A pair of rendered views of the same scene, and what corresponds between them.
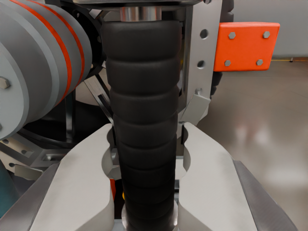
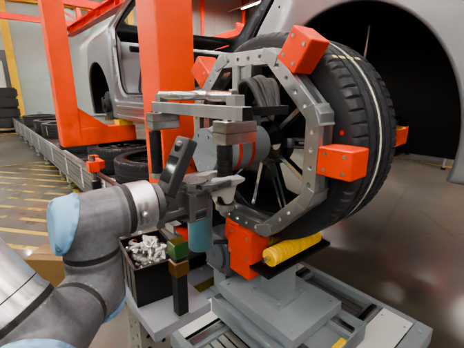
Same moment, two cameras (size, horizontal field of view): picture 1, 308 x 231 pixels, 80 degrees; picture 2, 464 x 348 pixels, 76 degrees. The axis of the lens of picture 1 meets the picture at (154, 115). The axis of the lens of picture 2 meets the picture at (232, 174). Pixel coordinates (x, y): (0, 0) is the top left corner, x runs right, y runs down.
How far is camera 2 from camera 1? 60 cm
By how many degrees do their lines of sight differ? 47
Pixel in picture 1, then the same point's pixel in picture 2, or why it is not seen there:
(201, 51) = (308, 159)
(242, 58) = (331, 169)
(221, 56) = (320, 165)
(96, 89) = (273, 172)
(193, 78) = (304, 175)
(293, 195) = not seen: outside the picture
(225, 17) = (350, 141)
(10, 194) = not seen: hidden behind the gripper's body
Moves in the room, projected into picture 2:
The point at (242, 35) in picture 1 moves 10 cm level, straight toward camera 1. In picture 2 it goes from (330, 155) to (291, 157)
